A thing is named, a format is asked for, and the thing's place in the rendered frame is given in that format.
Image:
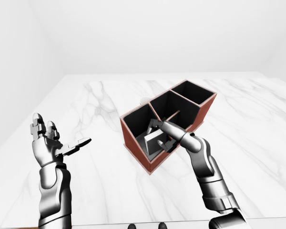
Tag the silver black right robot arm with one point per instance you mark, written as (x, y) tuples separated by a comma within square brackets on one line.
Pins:
[(209, 174)]

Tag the small dark rounded shape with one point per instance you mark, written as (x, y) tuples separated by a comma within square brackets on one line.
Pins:
[(131, 226), (162, 225)]

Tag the grey book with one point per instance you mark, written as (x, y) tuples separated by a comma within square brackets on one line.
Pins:
[(153, 144)]

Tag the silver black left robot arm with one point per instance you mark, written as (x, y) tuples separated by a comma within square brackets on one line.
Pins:
[(53, 190)]

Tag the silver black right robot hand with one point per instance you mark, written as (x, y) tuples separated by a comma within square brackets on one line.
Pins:
[(172, 130)]

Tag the red-brown desk caddy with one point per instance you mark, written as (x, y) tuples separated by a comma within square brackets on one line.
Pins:
[(200, 95)]

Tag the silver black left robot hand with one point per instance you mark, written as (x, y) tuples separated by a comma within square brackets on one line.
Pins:
[(45, 148)]

